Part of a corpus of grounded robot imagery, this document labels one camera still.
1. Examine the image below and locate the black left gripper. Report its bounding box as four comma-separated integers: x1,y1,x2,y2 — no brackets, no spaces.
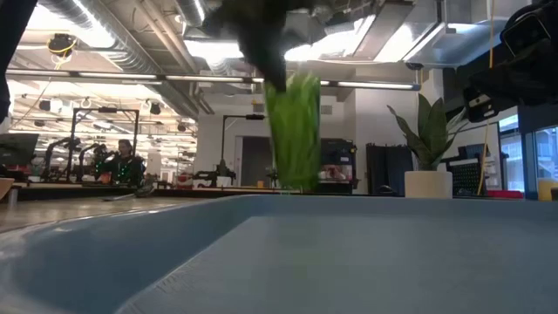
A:
202,0,320,93

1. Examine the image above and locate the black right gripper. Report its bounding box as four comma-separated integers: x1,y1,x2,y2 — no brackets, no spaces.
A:
461,38,558,124

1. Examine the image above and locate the green ribbed glass cup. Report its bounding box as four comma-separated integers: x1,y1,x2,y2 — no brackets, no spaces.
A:
263,72,323,194

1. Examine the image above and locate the teal handled dark spoon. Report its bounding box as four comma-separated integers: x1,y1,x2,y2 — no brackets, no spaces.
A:
103,184,156,203

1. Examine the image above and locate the blue plastic tray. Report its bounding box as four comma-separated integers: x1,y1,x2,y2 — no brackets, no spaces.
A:
0,194,558,314

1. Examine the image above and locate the black equipment cart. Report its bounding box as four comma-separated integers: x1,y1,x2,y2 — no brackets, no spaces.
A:
320,138,359,195

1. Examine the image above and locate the black pegboard cart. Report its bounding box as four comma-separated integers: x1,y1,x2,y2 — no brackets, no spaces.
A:
443,143,492,196

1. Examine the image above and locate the yellow bin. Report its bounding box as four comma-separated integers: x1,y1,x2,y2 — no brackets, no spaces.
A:
536,178,558,202

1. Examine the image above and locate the red box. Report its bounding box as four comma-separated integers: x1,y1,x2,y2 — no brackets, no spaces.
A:
487,189,524,200

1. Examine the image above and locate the green plant in white pot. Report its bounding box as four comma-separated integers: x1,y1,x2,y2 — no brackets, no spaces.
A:
386,93,470,200

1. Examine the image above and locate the black cabinet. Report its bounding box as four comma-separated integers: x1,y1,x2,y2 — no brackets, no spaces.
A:
365,143,413,195

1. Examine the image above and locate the long ceiling light bar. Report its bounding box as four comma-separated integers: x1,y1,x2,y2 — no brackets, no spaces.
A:
6,69,422,92

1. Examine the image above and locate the person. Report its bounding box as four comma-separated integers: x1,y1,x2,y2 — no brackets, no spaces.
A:
102,139,146,187

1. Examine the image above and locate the black computer monitor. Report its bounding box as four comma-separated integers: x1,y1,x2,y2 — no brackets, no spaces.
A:
0,133,39,167

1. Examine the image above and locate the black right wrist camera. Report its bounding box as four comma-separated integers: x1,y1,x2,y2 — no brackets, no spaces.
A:
500,2,558,58

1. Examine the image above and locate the black robot rig frame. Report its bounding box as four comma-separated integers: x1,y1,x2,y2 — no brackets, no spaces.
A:
220,113,267,185
65,106,140,182

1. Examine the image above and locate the silver ceiling duct box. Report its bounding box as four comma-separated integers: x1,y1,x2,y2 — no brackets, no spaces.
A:
403,0,534,70

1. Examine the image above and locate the yellow cable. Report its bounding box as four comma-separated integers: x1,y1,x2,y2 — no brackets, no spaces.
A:
477,0,498,196

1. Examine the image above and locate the silver spiral air duct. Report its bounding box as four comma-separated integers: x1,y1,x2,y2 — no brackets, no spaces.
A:
37,0,214,117

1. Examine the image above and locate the black aluminium table frame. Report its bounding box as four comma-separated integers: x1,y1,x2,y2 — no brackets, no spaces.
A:
11,186,306,201

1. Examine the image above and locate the black ceiling cable reel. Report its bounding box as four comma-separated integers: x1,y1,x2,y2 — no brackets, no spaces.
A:
46,33,78,58

